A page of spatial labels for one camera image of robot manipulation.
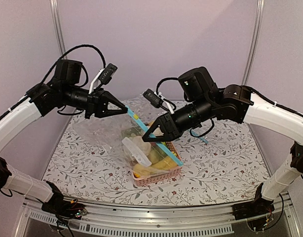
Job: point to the white toy cauliflower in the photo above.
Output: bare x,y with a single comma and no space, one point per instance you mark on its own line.
145,147

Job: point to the yellow toy lemon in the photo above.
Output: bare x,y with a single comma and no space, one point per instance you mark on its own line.
140,171

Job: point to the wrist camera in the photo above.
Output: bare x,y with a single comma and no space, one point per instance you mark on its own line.
107,73
154,99

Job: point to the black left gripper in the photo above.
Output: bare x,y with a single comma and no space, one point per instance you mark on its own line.
97,103

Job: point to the aluminium corner post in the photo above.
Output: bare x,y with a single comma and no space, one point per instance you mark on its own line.
57,25
254,41

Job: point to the yellow toy banana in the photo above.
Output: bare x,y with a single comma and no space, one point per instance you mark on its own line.
165,164

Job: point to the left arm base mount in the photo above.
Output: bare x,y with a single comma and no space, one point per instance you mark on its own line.
69,209

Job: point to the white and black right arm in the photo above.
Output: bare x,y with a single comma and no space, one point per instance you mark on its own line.
240,104

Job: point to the aluminium left corner post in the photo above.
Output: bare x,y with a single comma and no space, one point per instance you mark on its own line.
57,25

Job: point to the aluminium front frame rail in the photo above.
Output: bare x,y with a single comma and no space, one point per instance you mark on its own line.
105,219

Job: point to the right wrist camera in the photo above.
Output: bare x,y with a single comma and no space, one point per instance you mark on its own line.
154,99

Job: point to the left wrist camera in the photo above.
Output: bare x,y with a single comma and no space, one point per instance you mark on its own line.
107,73

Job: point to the clear zip top bag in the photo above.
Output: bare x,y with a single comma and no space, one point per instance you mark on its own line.
113,134

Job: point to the pink perforated plastic basket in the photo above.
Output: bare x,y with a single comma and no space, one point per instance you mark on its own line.
156,154

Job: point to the aluminium right corner post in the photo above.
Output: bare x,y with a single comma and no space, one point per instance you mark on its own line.
254,41

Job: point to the floral patterned table mat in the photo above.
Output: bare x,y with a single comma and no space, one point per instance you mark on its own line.
105,160

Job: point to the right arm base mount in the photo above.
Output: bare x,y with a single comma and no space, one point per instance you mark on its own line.
258,206

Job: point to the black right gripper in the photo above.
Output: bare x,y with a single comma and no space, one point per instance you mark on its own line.
170,129

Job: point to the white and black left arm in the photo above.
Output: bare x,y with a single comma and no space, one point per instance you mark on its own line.
20,124

